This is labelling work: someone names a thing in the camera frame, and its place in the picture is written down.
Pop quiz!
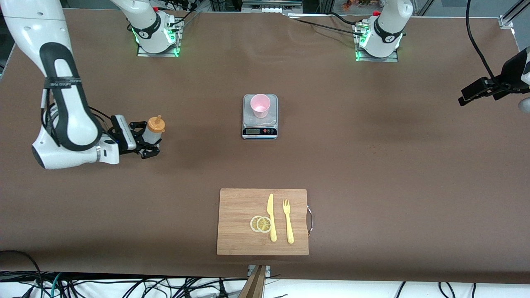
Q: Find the translucent sauce bottle orange cap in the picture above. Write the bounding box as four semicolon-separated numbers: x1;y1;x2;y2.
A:
143;116;166;145

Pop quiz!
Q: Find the pink paper cup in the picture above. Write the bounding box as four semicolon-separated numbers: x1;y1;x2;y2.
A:
250;94;271;119

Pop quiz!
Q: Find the wooden cutting board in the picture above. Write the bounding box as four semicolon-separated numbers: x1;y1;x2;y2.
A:
217;188;313;256

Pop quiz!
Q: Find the silver digital kitchen scale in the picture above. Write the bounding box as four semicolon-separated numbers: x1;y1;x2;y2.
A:
242;94;278;140

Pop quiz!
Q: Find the yellow plastic knife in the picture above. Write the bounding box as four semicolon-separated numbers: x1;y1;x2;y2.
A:
267;193;277;243

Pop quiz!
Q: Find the yellow plastic fork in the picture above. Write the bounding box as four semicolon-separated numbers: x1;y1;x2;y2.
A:
283;199;295;244

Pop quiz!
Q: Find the white power strip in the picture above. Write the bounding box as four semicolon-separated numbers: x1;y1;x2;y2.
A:
242;0;303;14

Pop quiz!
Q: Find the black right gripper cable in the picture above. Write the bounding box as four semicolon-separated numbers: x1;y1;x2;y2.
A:
41;89;120;141

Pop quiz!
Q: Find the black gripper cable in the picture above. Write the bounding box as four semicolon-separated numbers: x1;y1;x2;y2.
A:
465;0;498;83
41;89;120;141

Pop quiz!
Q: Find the aluminium frame corner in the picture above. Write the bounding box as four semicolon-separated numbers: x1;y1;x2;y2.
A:
499;0;530;29

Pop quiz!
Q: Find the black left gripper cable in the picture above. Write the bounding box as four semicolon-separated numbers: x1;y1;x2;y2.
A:
465;0;498;83

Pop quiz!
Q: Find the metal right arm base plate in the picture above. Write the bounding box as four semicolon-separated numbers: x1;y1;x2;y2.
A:
137;21;181;58

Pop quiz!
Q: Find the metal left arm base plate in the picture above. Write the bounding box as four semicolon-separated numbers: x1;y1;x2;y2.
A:
355;50;399;62

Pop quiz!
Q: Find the black looped floor cable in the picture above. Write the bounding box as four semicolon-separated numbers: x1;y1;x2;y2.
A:
0;250;44;298

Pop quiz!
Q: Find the teal floor cable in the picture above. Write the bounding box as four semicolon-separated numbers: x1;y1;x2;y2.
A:
49;272;63;298

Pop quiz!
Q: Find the black cable on table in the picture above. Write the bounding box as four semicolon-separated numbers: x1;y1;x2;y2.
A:
284;12;367;38

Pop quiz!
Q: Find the wooden post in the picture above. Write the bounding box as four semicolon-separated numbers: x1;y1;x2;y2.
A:
238;265;265;298

